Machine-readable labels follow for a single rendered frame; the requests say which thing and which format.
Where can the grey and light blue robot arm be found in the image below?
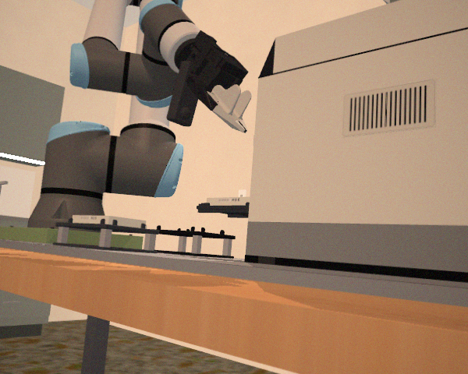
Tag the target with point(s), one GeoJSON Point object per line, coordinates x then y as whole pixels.
{"type": "Point", "coordinates": [80, 156]}

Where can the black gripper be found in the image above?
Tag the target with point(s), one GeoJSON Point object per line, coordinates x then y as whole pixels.
{"type": "Point", "coordinates": [209, 69]}

